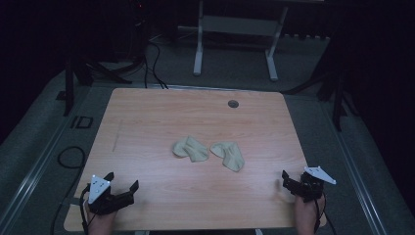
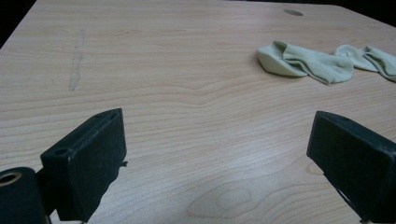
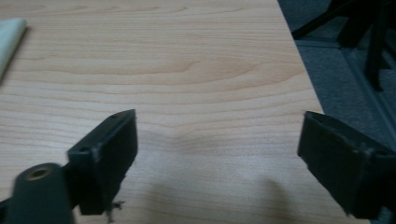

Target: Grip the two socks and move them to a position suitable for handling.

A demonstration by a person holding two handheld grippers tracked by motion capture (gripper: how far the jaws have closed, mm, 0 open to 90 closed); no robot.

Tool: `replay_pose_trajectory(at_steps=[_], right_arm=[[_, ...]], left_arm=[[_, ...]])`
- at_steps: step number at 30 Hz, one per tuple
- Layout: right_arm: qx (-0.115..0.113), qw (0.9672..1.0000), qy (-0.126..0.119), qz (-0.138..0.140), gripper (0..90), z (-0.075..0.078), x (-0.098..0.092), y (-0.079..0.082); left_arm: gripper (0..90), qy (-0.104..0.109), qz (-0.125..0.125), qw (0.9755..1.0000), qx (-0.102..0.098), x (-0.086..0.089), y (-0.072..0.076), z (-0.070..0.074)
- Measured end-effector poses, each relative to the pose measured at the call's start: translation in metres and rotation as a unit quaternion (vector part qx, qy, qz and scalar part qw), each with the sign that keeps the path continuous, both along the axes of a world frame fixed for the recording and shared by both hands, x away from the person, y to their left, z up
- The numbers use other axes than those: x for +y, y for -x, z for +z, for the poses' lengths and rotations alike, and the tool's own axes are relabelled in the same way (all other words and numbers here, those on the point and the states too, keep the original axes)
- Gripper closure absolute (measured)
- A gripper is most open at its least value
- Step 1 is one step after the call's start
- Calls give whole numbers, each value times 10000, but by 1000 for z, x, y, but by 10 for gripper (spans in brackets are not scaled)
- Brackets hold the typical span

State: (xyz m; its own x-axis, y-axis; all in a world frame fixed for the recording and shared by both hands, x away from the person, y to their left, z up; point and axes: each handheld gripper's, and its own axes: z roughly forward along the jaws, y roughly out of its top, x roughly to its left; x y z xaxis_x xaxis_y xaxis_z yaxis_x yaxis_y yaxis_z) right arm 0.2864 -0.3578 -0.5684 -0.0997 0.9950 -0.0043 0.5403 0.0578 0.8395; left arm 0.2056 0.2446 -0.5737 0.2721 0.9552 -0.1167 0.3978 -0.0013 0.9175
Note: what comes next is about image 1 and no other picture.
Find metal floor rail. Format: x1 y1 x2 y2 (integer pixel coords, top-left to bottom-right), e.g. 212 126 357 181
319 99 391 235
0 85 99 229

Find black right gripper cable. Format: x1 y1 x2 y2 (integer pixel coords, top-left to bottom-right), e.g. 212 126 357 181
312 191 338 235

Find black looped floor cable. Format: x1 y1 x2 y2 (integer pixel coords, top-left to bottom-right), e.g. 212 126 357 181
48 145 87 235

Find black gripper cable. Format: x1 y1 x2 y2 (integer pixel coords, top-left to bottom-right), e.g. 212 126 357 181
312 191 338 235
78 184 92 235

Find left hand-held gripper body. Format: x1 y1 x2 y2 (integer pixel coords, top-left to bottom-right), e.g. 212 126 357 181
87 174 135 216

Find person's left hand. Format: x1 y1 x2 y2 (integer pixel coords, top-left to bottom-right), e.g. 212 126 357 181
83 199 119 235

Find person's right hand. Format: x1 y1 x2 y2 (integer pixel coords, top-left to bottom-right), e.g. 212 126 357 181
294 193 327 235

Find beige sock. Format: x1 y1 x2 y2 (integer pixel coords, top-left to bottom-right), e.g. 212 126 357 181
171 135 210 164
209 141 246 173

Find white metal desk frame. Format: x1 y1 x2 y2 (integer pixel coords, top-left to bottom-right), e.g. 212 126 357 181
192 0 290 82

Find black tripod stand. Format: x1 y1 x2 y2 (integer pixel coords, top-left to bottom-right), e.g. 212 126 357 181
282 62 359 133
56 53 146 118

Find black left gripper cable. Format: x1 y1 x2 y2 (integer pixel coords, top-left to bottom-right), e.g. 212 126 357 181
78 184 92 235

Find black hanging cables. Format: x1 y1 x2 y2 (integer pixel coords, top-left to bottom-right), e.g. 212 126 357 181
142 40 170 90

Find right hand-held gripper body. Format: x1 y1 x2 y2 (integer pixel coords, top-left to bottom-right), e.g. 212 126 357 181
293 165 338 204

